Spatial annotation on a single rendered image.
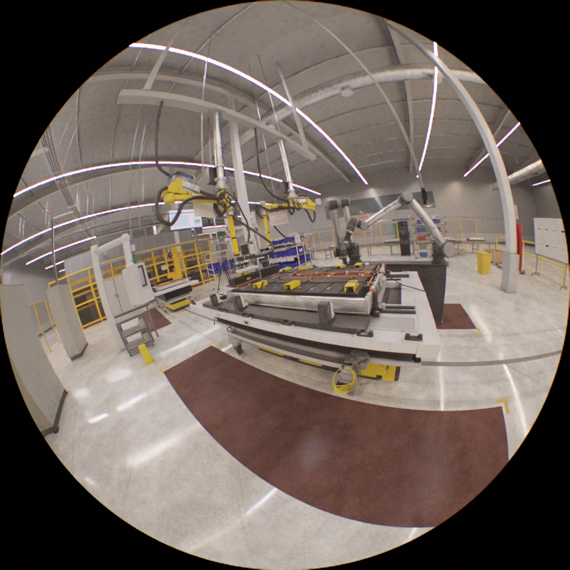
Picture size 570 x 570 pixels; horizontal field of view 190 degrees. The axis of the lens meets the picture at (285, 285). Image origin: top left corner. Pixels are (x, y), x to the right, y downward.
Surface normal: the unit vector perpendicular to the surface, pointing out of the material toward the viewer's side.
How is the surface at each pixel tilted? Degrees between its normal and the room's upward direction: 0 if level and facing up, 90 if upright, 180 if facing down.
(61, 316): 90
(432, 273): 90
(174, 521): 0
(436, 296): 90
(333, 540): 0
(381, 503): 0
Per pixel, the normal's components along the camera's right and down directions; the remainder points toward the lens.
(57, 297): 0.79, 0.00
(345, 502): -0.18, -0.96
